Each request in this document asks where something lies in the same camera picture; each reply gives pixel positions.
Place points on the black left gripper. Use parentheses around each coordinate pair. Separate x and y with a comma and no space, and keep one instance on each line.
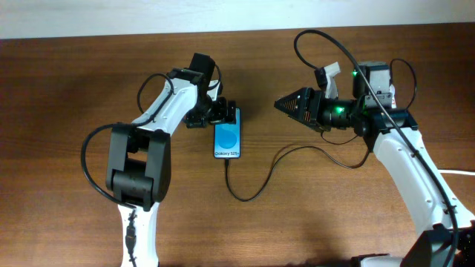
(219,115)

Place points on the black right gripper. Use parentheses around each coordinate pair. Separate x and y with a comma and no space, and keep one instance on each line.
(300,112)

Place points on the blue Galaxy smartphone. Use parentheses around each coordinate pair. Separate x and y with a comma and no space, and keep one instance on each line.
(227,138)

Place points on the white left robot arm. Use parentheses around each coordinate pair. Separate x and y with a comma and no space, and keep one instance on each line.
(139,161)

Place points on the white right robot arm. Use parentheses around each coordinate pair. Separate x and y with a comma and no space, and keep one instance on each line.
(444,225)

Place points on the white power strip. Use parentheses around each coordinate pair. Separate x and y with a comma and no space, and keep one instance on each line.
(393,96)

